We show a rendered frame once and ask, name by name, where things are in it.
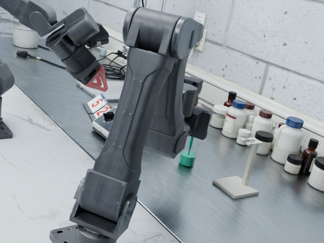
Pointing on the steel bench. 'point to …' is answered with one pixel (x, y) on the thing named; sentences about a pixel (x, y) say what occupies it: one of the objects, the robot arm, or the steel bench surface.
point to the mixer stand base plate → (114, 88)
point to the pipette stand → (237, 190)
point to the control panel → (105, 121)
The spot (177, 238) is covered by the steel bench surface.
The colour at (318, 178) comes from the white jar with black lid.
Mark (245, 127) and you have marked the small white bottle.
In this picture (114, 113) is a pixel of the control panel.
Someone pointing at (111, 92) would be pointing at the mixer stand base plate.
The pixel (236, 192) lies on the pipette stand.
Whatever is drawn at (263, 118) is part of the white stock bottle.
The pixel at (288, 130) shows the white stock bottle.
